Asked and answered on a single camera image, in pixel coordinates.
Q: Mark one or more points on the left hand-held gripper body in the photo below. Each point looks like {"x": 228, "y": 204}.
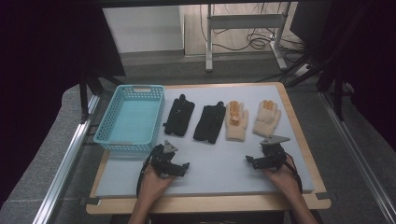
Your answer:
{"x": 160, "y": 158}

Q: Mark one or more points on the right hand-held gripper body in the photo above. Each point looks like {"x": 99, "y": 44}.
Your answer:
{"x": 274, "y": 154}

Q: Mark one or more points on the cream glove with orange fingertips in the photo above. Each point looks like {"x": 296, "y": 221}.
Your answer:
{"x": 266, "y": 119}

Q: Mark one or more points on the cream glove with orange label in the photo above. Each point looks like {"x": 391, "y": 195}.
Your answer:
{"x": 236, "y": 124}

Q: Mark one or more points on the turquoise plastic basket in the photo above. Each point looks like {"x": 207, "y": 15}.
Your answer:
{"x": 132, "y": 123}

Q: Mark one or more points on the black glove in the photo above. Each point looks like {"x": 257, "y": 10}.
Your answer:
{"x": 210, "y": 123}
{"x": 179, "y": 116}

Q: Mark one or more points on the person's left hand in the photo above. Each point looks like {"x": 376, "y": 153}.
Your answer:
{"x": 154, "y": 185}

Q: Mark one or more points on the person's right hand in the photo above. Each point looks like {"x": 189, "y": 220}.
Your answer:
{"x": 281, "y": 180}

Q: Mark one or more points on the grey foam mat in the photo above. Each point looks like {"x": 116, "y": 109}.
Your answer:
{"x": 214, "y": 168}

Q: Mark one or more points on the wooden table board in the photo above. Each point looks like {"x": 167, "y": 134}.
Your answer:
{"x": 218, "y": 205}

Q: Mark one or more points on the black metal stand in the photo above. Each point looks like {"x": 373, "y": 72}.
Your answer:
{"x": 337, "y": 93}
{"x": 83, "y": 99}

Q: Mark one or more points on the white power strip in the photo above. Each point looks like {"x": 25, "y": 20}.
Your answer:
{"x": 302, "y": 70}

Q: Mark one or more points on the white panel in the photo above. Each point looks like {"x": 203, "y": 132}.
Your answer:
{"x": 143, "y": 29}

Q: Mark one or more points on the black curtain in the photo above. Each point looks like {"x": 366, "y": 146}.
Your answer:
{"x": 40, "y": 62}
{"x": 370, "y": 62}

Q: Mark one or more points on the aluminium rail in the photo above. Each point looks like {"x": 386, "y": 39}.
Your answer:
{"x": 358, "y": 155}
{"x": 65, "y": 168}

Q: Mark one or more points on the white metal desk frame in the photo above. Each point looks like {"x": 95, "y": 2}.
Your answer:
{"x": 246, "y": 21}

